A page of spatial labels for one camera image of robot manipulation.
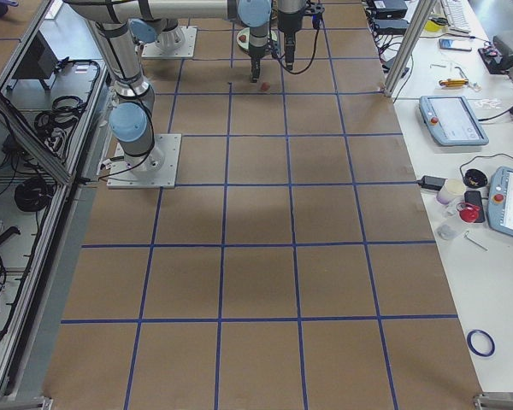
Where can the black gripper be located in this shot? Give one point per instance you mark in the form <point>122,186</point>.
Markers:
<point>290,22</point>
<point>256,50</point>

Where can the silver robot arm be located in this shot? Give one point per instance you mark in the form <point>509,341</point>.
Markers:
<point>252,13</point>
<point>121,29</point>

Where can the light green plate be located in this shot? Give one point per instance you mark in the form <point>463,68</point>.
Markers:
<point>257,41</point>

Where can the smartphone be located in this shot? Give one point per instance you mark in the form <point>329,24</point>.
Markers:
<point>455,45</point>

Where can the white keyboard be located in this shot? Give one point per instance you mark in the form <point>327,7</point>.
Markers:
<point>454,13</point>

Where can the grey teach pendant far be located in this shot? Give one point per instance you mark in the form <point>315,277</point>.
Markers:
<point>451,121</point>

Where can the grey teach pendant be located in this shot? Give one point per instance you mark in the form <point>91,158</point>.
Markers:
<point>500,201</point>
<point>451,121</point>

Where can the black power adapter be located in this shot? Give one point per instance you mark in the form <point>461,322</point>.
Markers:
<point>428,182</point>

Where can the white paper cup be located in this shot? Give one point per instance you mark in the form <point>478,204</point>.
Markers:
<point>451,190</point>

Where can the black monitor box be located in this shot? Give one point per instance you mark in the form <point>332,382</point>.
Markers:
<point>39,63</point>

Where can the black small bowl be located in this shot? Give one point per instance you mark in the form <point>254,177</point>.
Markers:
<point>475,179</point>

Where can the red round tool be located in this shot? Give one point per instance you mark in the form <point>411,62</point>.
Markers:
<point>468,212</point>

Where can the allen key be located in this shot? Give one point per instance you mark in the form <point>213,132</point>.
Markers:
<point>467,236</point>

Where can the grey teach pendant near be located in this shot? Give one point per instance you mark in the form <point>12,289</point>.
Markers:
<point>500,201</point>

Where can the blue tape roll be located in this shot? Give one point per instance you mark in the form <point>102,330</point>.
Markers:
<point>481,343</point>

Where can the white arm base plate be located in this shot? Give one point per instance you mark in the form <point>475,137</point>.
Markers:
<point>177,43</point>
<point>159,169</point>

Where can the aluminium frame post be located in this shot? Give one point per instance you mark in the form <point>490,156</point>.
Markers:
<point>417,22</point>

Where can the yellow handled tool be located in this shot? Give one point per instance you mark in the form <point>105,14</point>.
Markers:
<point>453,83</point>

